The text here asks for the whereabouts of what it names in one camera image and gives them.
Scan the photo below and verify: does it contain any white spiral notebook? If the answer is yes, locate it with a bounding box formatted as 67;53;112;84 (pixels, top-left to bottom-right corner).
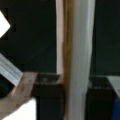
55;0;97;120

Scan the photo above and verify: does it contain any brown wooden shelf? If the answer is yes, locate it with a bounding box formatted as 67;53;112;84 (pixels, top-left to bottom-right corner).
0;72;65;120

